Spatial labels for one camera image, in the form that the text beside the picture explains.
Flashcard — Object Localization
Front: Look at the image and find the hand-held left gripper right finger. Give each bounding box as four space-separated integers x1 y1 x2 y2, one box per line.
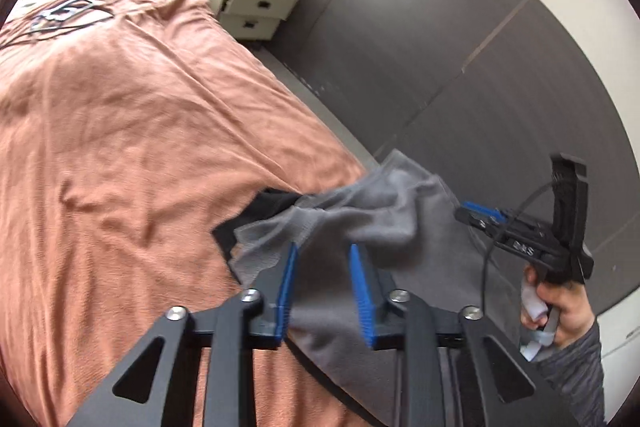
349 243 581 427

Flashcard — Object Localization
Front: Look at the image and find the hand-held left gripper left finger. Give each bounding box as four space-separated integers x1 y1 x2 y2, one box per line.
65 243 301 427

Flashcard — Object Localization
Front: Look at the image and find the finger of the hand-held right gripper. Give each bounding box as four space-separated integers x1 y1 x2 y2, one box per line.
454 207 507 242
461 200 505 222

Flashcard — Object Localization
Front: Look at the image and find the thin light grey garment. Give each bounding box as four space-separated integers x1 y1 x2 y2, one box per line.
227 148 551 427

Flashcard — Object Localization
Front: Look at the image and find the person's right forearm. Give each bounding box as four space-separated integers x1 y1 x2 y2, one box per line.
520 321 608 427

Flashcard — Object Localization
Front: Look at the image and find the person's right hand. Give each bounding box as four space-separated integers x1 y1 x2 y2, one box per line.
520 267 597 354

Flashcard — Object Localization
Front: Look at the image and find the orange blanket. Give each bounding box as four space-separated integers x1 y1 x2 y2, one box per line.
0 0 373 427

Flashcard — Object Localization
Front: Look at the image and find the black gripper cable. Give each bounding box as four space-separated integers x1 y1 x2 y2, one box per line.
479 179 557 309

